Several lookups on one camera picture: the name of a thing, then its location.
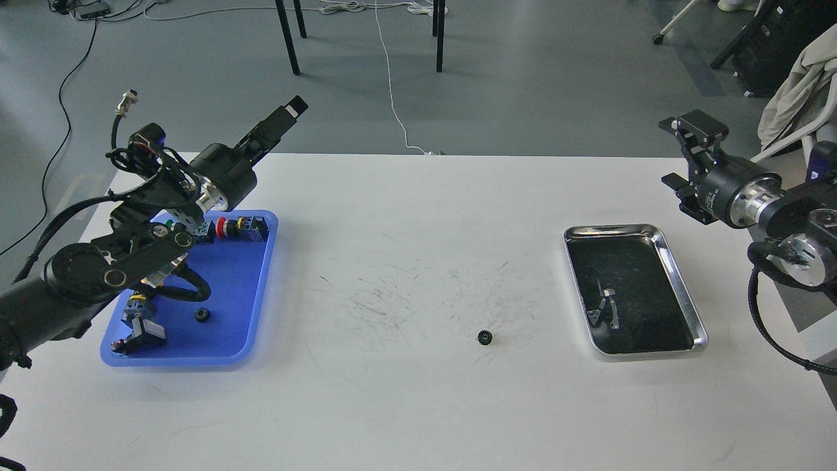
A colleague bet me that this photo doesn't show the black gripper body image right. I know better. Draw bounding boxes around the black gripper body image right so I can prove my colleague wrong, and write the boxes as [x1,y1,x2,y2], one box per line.
[696,156,783,229]

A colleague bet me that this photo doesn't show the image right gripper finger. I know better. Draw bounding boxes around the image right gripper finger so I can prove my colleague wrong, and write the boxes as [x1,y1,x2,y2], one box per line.
[658,109,729,172]
[661,172,717,226]

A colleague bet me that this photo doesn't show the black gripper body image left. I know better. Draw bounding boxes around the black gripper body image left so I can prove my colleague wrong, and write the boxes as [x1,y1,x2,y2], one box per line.
[191,143,257,212]

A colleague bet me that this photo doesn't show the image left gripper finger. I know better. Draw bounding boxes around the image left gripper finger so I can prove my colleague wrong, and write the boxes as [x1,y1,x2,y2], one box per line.
[237,96,309,164]

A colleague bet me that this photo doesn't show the small black gear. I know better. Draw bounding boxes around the small black gear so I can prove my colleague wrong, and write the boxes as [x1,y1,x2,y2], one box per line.
[476,329,494,346]
[193,307,211,324]

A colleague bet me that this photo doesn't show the silver metal tray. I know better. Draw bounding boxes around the silver metal tray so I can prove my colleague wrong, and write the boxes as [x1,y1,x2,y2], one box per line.
[563,224,708,361]

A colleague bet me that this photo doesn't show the blue plastic tray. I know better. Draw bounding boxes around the blue plastic tray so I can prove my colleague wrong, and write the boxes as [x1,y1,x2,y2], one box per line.
[99,211,280,367]

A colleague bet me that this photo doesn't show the red emergency stop button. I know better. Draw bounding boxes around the red emergency stop button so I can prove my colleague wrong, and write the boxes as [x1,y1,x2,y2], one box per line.
[215,217,269,242]

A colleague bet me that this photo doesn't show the beige cloth on chair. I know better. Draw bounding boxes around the beige cloth on chair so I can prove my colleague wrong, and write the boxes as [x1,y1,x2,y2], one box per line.
[757,25,836,151]

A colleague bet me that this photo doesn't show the black cabinet at right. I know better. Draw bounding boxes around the black cabinet at right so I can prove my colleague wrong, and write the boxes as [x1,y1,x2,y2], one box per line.
[709,1,836,97]

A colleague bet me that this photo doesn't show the black table leg left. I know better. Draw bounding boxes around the black table leg left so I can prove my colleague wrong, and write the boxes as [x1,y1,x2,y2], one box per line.
[274,0,307,77]

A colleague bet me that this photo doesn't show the black table leg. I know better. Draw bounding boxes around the black table leg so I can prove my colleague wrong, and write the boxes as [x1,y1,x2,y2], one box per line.
[432,0,447,73]
[274,0,307,77]

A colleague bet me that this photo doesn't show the white sneaker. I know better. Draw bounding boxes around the white sneaker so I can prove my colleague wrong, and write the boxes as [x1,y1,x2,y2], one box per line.
[717,0,761,12]

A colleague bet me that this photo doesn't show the black power strip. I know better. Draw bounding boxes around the black power strip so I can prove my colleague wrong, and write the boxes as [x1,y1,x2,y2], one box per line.
[71,1,111,20]

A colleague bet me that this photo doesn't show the black table leg right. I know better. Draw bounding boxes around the black table leg right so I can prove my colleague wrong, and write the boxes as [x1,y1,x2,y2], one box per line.
[432,0,447,73]

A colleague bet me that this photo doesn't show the green push button switch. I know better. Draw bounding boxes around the green push button switch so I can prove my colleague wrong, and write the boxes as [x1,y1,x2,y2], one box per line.
[164,218,217,247]

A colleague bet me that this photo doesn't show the white chair frame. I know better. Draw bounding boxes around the white chair frame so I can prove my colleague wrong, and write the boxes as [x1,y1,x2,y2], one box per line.
[749,108,837,164]

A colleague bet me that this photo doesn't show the yellow push button switch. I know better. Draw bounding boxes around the yellow push button switch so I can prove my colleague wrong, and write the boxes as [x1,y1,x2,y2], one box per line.
[120,291,156,327]

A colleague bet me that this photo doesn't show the black white switch module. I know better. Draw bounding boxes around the black white switch module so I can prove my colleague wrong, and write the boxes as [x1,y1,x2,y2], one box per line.
[111,317,167,355]

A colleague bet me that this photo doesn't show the black floor cable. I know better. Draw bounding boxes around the black floor cable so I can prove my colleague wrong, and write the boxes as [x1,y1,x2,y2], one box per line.
[0,0,158,257]

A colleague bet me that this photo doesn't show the white floor cable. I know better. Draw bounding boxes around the white floor cable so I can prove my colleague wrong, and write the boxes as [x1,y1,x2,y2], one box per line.
[144,0,452,156]

